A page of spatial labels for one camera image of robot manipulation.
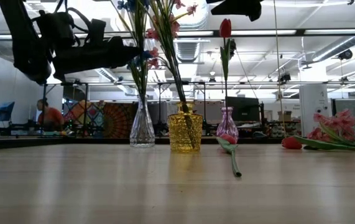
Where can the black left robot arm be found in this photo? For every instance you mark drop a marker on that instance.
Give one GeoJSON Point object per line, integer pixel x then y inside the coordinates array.
{"type": "Point", "coordinates": [25, 46]}

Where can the black computer monitor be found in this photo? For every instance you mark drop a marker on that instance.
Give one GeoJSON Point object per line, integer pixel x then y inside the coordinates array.
{"type": "Point", "coordinates": [245, 109]}

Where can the clear glass vase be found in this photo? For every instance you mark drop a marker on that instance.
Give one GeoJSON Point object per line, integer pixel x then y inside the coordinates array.
{"type": "Point", "coordinates": [142, 133]}

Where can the pink glass vase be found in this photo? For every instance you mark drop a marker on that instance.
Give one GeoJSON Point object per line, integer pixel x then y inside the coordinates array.
{"type": "Point", "coordinates": [227, 123]}

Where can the blue-lit monitor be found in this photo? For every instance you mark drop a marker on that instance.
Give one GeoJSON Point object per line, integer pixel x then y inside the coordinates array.
{"type": "Point", "coordinates": [5, 111]}

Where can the person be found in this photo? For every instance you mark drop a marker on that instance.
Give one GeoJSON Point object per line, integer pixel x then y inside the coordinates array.
{"type": "Point", "coordinates": [51, 118]}

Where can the yellow glass vase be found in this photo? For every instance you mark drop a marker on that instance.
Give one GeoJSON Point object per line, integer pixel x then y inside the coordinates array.
{"type": "Point", "coordinates": [185, 133]}

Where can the colourful patterned tapestry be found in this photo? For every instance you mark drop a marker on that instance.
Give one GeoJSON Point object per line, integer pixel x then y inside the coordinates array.
{"type": "Point", "coordinates": [115, 121]}

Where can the black ceiling spotlight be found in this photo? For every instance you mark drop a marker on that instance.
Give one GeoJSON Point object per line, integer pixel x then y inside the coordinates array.
{"type": "Point", "coordinates": [285, 77]}
{"type": "Point", "coordinates": [234, 45]}
{"type": "Point", "coordinates": [346, 54]}

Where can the pink flower bunch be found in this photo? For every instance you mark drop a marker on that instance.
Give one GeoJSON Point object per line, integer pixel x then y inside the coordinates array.
{"type": "Point", "coordinates": [345, 123]}
{"type": "Point", "coordinates": [168, 40]}

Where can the red tulip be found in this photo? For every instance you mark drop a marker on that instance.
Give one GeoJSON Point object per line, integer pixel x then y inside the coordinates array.
{"type": "Point", "coordinates": [225, 28]}
{"type": "Point", "coordinates": [228, 139]}
{"type": "Point", "coordinates": [291, 143]}

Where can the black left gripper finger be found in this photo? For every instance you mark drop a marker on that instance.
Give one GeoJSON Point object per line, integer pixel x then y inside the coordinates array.
{"type": "Point", "coordinates": [96, 56]}

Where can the black aluminium table frame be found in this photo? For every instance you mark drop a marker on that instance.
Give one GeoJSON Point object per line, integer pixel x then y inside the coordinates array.
{"type": "Point", "coordinates": [102, 140]}

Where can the silver ventilation duct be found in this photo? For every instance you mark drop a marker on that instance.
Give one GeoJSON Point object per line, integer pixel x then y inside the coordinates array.
{"type": "Point", "coordinates": [192, 49]}

